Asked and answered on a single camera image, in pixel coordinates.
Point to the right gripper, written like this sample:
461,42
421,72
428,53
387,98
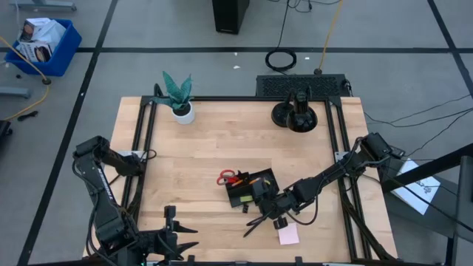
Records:
277,205

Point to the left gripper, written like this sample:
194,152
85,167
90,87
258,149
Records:
159,244

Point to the black mesh desk organizer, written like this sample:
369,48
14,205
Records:
236,194

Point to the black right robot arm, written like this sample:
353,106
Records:
332,171

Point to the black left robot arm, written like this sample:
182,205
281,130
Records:
99,184

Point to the pink sticky note pad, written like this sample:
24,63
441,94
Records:
290,236

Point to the black desk lamp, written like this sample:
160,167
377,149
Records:
301,120

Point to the green plant in white pot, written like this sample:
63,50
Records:
183,115

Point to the black perforated computer case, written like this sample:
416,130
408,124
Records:
299,85

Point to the black power adapter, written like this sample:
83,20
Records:
398,152

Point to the white paper sheet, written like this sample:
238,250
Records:
421,192

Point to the small black floor object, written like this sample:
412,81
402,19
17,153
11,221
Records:
27,116

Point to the black computer tower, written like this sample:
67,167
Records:
229,14

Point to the blue plastic bin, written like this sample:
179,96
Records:
63,55

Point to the grey cart leg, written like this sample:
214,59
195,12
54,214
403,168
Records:
44,6
15,92

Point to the small white printed box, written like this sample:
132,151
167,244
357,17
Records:
33,51

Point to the large white printed box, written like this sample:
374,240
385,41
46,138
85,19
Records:
44,31

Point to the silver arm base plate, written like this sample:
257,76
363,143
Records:
127,153
339,156

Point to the grey metal post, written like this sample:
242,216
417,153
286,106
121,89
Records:
463,207

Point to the black diagonal frame beam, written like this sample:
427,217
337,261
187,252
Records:
458,156

